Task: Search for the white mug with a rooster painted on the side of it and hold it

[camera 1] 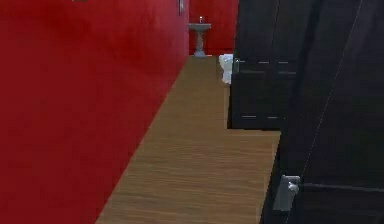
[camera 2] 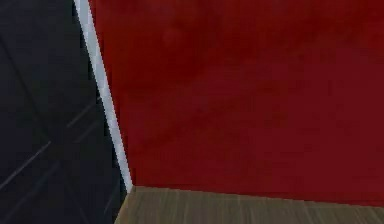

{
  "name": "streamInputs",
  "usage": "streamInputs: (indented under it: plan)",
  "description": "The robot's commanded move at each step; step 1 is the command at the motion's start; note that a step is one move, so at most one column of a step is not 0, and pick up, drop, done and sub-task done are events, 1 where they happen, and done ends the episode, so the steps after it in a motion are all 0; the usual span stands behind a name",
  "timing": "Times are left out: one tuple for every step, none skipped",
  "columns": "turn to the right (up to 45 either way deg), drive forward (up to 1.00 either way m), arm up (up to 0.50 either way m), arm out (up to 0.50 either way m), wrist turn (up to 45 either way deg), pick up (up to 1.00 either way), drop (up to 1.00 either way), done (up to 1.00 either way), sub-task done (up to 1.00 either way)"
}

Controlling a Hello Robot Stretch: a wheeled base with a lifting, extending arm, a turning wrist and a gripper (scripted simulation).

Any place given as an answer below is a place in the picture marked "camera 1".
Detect black panelled room door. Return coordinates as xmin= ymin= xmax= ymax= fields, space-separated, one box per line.
xmin=227 ymin=0 xmax=321 ymax=131

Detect grey pedestal sink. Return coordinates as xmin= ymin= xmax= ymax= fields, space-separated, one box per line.
xmin=188 ymin=15 xmax=213 ymax=59

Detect white toilet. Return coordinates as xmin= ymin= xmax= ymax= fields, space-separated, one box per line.
xmin=218 ymin=53 xmax=234 ymax=85

